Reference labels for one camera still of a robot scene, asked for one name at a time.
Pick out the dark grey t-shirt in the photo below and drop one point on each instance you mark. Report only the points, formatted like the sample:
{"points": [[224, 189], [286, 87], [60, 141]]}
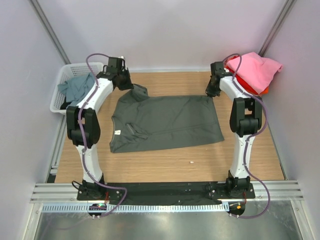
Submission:
{"points": [[149, 123]]}

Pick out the aluminium corner post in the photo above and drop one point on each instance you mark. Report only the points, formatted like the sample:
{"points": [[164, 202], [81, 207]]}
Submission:
{"points": [[49, 30], [276, 27]]}

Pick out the orange folded t-shirt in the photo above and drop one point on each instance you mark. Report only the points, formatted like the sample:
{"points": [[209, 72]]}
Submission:
{"points": [[264, 92]]}

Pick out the red folded t-shirt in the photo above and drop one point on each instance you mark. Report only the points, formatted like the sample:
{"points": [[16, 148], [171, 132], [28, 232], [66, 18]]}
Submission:
{"points": [[231, 63]]}

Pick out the left aluminium corner post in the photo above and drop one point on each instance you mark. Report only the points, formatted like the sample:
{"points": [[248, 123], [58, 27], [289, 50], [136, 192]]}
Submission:
{"points": [[49, 30]]}

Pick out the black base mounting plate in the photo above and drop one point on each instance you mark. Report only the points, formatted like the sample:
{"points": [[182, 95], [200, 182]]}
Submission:
{"points": [[164, 193]]}

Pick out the slotted white cable duct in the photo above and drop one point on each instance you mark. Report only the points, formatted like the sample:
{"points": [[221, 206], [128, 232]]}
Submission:
{"points": [[96, 208]]}

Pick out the right aluminium corner post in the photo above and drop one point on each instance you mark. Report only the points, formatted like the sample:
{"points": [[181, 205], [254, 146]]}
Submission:
{"points": [[276, 27]]}

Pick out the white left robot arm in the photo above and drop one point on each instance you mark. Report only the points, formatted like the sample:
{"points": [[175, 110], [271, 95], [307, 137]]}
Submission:
{"points": [[84, 131]]}

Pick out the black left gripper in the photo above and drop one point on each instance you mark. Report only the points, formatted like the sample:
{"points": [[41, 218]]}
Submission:
{"points": [[129, 85]]}

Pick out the aluminium frame rail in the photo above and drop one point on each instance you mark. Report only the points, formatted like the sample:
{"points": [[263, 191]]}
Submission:
{"points": [[65, 193]]}

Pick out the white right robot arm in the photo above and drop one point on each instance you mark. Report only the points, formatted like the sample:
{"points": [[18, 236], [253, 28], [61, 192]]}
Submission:
{"points": [[245, 121]]}

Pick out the pink folded t-shirt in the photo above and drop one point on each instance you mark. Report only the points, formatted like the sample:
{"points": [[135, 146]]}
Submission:
{"points": [[258, 71]]}

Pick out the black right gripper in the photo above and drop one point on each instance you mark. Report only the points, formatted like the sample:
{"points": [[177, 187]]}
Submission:
{"points": [[209, 92]]}

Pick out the white plastic basket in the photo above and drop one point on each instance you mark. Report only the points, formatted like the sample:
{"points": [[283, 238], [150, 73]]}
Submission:
{"points": [[58, 102]]}

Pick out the light blue t-shirt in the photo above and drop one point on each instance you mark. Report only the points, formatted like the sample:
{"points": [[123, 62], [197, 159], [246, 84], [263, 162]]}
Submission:
{"points": [[75, 89]]}

